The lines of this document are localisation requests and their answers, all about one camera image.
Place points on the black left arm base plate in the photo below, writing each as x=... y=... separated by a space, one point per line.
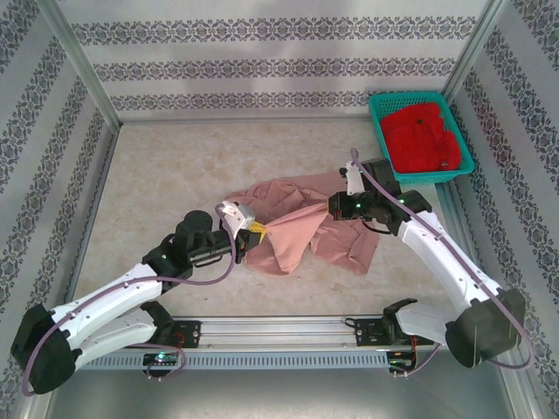
x=190 y=334

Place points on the aluminium frame post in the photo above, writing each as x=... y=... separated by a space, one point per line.
x=80 y=65
x=478 y=43

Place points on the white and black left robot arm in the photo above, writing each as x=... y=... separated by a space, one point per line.
x=100 y=301

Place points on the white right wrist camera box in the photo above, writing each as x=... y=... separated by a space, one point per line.
x=353 y=179

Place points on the red garment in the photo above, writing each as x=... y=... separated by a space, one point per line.
x=415 y=139

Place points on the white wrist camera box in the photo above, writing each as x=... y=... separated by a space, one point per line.
x=353 y=179
x=236 y=214

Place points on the aluminium frame crossbar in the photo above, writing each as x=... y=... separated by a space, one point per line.
x=240 y=118

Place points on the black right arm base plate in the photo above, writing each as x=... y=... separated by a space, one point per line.
x=367 y=334

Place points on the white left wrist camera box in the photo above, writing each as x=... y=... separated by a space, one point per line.
x=236 y=214

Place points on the pink t-shirt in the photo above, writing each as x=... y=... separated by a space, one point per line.
x=297 y=227

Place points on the teal plastic mesh basket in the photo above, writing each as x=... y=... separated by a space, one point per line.
x=376 y=107

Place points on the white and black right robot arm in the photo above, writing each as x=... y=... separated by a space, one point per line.
x=441 y=253

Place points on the aluminium mounting rail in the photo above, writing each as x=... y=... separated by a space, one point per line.
x=279 y=329

